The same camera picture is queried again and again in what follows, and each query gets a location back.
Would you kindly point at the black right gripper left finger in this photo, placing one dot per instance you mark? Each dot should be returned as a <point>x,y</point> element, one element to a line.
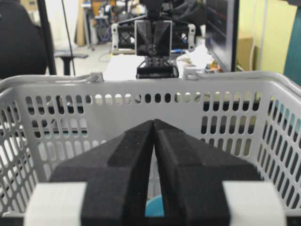
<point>105,186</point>

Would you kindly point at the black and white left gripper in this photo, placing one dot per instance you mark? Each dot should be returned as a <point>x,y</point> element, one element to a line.
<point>154,40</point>

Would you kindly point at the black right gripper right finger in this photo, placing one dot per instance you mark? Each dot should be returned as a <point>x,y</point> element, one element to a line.
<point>206,186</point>

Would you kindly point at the blue round object in basket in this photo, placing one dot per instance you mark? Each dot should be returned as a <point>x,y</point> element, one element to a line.
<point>154,207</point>

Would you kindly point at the grey plastic shopping basket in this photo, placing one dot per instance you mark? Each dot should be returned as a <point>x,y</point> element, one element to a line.
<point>45,120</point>

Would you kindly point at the black computer monitor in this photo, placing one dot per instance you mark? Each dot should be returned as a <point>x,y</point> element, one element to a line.
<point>221,35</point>

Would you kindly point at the brown cardboard box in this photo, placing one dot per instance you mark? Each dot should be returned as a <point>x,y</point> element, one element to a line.
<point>244,49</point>

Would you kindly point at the black vertical pole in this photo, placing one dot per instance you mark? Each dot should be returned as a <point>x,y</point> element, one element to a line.
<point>47,37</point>

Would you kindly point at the black office chair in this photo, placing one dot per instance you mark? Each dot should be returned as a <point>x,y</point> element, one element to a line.
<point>22,49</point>

